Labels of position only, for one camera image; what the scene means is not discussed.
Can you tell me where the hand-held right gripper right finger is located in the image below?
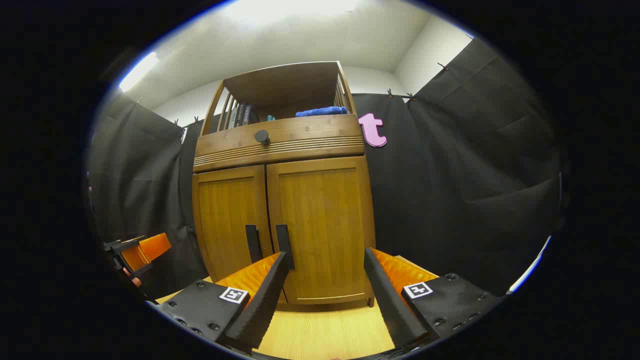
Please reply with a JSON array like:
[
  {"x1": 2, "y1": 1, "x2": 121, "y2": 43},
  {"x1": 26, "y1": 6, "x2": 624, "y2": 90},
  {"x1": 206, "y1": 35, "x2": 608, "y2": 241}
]
[{"x1": 363, "y1": 247, "x2": 503, "y2": 351}]

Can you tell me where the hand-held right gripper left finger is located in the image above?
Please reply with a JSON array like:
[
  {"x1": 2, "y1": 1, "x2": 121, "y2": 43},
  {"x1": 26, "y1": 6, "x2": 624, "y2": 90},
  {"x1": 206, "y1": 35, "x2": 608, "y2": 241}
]
[{"x1": 147, "y1": 251, "x2": 291, "y2": 353}]

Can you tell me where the wooden shoe cabinet door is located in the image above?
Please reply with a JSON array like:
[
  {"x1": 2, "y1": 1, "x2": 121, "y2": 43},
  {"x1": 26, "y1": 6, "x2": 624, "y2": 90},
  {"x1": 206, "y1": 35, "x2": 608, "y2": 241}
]
[
  {"x1": 192, "y1": 165, "x2": 275, "y2": 283},
  {"x1": 266, "y1": 156, "x2": 376, "y2": 306}
]

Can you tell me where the wooden double-door shoe cabinet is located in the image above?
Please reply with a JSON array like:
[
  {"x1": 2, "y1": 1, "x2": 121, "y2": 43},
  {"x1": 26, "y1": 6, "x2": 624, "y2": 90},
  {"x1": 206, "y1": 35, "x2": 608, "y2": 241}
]
[{"x1": 191, "y1": 61, "x2": 377, "y2": 307}]

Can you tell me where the black backdrop cloth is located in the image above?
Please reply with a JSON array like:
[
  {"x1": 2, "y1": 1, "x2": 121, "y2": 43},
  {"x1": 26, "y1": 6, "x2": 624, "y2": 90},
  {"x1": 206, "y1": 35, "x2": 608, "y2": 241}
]
[{"x1": 87, "y1": 37, "x2": 563, "y2": 301}]

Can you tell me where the ceiling light panel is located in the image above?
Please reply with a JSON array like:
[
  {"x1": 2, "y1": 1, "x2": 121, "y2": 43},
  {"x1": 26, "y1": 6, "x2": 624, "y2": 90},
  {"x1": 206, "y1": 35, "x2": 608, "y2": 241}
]
[{"x1": 119, "y1": 52, "x2": 160, "y2": 93}]

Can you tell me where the wooden ribbed drawer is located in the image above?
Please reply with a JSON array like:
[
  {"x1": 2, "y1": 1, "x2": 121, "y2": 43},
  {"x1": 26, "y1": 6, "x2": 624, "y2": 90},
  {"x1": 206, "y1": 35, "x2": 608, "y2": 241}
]
[{"x1": 193, "y1": 114, "x2": 366, "y2": 173}]

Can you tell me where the blue folded towel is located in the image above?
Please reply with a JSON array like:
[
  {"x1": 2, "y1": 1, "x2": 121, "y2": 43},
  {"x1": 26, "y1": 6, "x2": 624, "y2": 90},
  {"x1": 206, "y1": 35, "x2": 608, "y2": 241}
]
[{"x1": 295, "y1": 106, "x2": 348, "y2": 118}]

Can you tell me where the black door handle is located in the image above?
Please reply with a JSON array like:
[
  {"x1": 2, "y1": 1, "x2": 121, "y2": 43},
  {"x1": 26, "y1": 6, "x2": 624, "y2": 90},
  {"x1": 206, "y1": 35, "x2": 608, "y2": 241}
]
[
  {"x1": 275, "y1": 224, "x2": 296, "y2": 271},
  {"x1": 245, "y1": 224, "x2": 263, "y2": 264}
]

